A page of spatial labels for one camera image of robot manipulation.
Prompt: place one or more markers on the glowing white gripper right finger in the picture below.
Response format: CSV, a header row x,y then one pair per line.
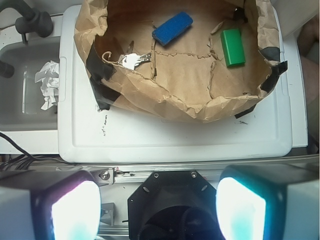
x,y
269,202

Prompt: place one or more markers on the glowing white gripper left finger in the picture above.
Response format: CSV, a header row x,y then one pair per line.
x,y
49,205

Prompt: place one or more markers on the silver keys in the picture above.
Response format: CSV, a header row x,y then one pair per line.
x,y
132,60

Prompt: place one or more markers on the grey plastic bin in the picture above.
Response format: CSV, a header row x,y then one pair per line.
x,y
21,97

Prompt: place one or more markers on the crumpled white paper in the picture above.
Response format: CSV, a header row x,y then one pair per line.
x,y
49,77

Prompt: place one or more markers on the brown paper bag tray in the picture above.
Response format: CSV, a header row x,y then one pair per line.
x,y
187,80

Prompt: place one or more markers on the green rectangular block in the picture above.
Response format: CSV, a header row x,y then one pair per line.
x,y
232,47

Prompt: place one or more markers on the grey lamp clamp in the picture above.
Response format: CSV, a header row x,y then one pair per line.
x,y
31,21

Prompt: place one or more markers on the blue sponge block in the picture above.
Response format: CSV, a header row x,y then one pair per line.
x,y
172,28

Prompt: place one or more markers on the silver corner bracket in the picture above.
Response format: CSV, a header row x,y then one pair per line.
x,y
104,177

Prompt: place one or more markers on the aluminium extrusion rail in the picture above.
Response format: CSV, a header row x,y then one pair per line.
x,y
211,170

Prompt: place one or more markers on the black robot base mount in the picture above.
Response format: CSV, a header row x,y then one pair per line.
x,y
173,205

